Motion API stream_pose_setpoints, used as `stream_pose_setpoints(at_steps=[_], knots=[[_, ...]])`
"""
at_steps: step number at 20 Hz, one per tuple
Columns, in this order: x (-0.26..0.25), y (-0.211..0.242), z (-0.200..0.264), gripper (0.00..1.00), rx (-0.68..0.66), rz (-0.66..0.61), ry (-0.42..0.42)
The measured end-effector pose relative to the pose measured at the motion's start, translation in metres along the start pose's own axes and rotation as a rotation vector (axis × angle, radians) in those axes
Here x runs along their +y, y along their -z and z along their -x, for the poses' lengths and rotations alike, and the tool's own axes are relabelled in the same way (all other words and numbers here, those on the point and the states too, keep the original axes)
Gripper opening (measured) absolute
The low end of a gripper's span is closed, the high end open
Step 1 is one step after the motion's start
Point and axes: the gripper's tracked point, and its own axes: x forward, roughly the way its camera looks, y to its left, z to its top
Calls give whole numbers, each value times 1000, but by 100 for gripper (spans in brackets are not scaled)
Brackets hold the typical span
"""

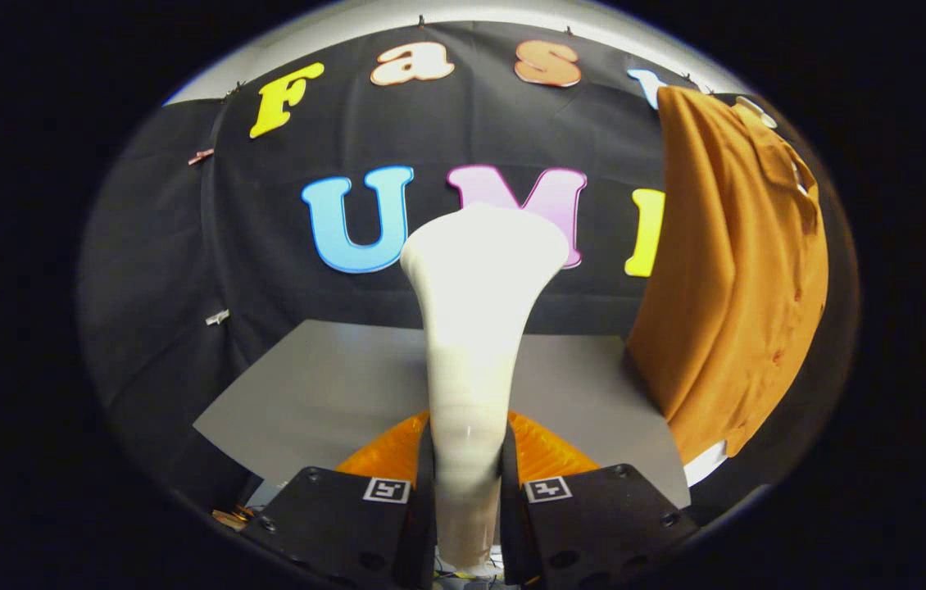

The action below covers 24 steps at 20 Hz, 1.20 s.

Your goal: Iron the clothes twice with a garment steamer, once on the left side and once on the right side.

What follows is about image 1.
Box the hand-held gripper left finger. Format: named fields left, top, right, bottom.
left=238, top=410, right=438, bottom=590

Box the white mannequin torso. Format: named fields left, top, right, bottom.
left=683, top=95, right=810, bottom=488

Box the orange button-up shirt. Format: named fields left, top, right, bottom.
left=625, top=84, right=830, bottom=466

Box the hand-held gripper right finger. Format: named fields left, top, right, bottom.
left=498, top=410, right=701, bottom=590

